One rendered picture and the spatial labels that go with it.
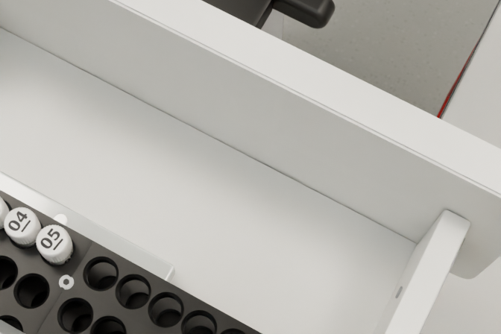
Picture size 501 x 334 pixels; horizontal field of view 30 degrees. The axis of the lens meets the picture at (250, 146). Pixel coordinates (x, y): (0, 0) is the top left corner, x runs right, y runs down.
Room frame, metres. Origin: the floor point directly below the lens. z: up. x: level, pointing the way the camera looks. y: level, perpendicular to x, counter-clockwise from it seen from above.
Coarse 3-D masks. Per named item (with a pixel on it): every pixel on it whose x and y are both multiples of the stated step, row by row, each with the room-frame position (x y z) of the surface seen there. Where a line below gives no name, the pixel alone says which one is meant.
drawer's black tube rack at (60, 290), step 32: (0, 256) 0.08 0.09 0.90; (0, 288) 0.07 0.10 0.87; (32, 288) 0.07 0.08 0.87; (64, 288) 0.07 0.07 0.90; (96, 288) 0.07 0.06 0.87; (128, 288) 0.08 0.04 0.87; (32, 320) 0.05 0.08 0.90; (64, 320) 0.06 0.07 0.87; (96, 320) 0.06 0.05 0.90; (128, 320) 0.06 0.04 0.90; (160, 320) 0.06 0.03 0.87; (192, 320) 0.06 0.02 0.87
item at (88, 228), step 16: (0, 176) 0.13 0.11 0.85; (16, 192) 0.12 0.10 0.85; (32, 192) 0.12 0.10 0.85; (48, 208) 0.11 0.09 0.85; (64, 208) 0.11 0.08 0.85; (64, 224) 0.11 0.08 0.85; (80, 224) 0.11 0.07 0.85; (96, 224) 0.11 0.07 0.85; (96, 240) 0.10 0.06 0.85; (112, 240) 0.10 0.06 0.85; (128, 256) 0.09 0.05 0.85; (144, 256) 0.09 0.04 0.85; (160, 272) 0.09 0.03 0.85
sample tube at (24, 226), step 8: (16, 208) 0.09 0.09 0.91; (24, 208) 0.09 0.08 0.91; (8, 216) 0.09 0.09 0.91; (16, 216) 0.09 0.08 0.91; (24, 216) 0.09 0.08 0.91; (32, 216) 0.09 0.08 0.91; (8, 224) 0.09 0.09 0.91; (16, 224) 0.09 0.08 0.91; (24, 224) 0.09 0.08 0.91; (32, 224) 0.09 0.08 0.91; (40, 224) 0.09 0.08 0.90; (8, 232) 0.08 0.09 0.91; (16, 232) 0.08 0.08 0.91; (24, 232) 0.08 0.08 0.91; (32, 232) 0.09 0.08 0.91; (16, 240) 0.08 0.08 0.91; (24, 240) 0.08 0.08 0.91; (32, 240) 0.08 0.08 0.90
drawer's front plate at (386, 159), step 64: (0, 0) 0.20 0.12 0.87; (64, 0) 0.19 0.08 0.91; (128, 0) 0.18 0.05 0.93; (192, 0) 0.18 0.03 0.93; (128, 64) 0.17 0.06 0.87; (192, 64) 0.16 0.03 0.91; (256, 64) 0.15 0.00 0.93; (320, 64) 0.16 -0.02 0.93; (256, 128) 0.15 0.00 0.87; (320, 128) 0.14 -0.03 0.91; (384, 128) 0.13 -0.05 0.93; (448, 128) 0.13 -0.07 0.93; (320, 192) 0.13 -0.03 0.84; (384, 192) 0.12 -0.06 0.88; (448, 192) 0.11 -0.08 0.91
